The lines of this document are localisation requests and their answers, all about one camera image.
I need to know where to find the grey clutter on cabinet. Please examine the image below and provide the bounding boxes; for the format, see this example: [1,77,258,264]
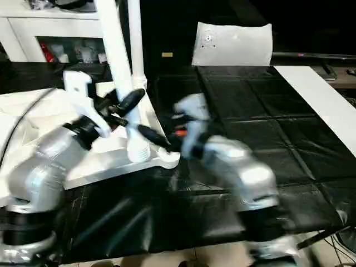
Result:
[26,0,101,11]

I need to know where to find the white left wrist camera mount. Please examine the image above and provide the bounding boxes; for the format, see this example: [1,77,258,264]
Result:
[62,70,113,140]

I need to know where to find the white cushion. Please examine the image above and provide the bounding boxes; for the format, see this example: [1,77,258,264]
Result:
[191,22,274,67]

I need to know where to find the black metal stand leg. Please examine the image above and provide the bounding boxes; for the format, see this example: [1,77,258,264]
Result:
[299,225,356,250]

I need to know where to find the black work mat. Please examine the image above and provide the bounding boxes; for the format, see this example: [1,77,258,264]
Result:
[0,60,356,263]

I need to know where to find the white plastic table leg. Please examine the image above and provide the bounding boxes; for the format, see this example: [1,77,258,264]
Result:
[127,0,149,91]
[93,0,152,163]

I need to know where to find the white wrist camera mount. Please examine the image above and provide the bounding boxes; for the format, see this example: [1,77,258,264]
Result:
[62,70,113,140]
[171,93,212,161]

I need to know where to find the white cabinet with glass doors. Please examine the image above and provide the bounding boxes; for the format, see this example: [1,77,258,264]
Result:
[0,0,141,64]

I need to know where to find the red bottle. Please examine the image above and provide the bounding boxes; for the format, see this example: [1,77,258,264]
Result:
[41,43,56,63]

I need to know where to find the white flat board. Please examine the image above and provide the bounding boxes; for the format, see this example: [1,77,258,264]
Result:
[274,65,356,157]

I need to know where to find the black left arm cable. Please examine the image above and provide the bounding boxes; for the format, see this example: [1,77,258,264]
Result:
[0,88,55,170]

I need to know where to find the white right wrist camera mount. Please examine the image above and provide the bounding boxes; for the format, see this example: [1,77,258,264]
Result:
[171,93,212,161]

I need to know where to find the white plastic table top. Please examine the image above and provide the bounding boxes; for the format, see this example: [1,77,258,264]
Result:
[0,80,182,207]

